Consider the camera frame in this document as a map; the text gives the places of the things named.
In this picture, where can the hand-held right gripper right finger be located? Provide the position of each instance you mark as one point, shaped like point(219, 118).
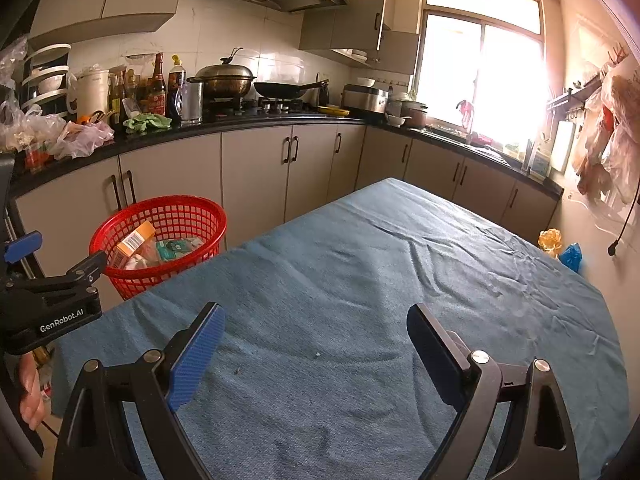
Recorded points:
point(432, 350)

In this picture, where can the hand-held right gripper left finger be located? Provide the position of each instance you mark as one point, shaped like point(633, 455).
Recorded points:
point(197, 355)

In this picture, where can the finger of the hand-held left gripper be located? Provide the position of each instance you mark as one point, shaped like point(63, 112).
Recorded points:
point(85, 270)
point(25, 246)

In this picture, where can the orange cardboard box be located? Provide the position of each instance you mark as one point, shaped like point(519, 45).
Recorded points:
point(135, 240)

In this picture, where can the teal cartoon tissue pack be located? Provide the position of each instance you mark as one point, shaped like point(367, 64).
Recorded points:
point(172, 250)

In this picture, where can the red plastic basket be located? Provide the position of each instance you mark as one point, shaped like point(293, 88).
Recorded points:
point(200, 215)

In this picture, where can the person's left hand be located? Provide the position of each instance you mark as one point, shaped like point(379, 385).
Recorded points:
point(30, 400)

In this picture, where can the blue tablecloth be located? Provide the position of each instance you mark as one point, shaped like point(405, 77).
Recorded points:
point(350, 270)

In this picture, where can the clear plastic bag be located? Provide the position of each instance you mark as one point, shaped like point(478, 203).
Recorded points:
point(20, 130)

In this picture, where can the pink plastic bag of food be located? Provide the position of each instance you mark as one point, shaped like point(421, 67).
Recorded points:
point(82, 140)

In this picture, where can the green cloth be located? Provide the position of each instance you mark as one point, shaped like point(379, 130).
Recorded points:
point(147, 122)

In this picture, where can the yellow plastic bag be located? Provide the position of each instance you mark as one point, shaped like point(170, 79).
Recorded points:
point(550, 241)

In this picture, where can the white electric kettle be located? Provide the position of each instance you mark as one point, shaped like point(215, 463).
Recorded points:
point(92, 95)

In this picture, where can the blue plastic bag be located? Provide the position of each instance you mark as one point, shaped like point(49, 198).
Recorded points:
point(571, 257)

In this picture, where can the white dish rack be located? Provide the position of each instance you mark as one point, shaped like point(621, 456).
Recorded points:
point(47, 77)

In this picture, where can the cluster of small condiment bottles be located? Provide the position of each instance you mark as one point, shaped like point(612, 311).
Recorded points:
point(127, 97)

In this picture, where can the grey base kitchen cabinets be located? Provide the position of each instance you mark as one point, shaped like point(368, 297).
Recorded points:
point(250, 170)

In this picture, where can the dark sauce bottle red label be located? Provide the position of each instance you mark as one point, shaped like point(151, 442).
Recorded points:
point(158, 90)

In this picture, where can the steel cup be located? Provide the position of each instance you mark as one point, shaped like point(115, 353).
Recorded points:
point(192, 105)

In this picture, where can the sauce bottle yellow cap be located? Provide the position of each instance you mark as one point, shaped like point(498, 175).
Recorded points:
point(176, 92)

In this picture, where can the small blue white carton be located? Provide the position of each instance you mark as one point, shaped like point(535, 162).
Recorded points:
point(540, 165)

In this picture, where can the white bowl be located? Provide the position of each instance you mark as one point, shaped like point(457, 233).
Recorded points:
point(399, 121)

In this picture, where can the steel wok with lid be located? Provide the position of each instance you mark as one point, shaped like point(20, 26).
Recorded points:
point(225, 80)

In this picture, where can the red rag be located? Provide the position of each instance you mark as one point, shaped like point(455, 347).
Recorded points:
point(466, 115)

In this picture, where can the white cutting board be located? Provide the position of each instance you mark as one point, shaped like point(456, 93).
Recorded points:
point(562, 147)

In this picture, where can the cooking pots with lids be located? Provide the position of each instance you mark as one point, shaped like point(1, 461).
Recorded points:
point(412, 110)

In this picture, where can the black kitchen countertop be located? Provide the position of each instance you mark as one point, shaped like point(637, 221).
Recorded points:
point(280, 120)

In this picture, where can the gas stove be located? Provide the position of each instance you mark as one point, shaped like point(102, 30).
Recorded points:
point(280, 107)

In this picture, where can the steel rice cooker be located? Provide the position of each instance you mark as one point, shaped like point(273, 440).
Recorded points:
point(365, 102)

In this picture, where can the yellow plate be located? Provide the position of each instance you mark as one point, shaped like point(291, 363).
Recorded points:
point(334, 110)

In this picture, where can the black frying pan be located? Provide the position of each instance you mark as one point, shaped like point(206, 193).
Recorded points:
point(280, 90)

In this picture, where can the dark steel kettle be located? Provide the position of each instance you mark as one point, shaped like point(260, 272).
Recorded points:
point(325, 94)

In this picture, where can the hanging plastic bags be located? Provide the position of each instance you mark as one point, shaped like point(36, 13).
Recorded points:
point(615, 135)

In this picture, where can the kitchen window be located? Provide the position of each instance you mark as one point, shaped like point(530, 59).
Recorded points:
point(500, 60)

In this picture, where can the stack of white dishes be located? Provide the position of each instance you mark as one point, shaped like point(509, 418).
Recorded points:
point(360, 54)

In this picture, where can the wall hook rail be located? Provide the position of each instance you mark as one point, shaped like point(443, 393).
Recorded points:
point(575, 95)

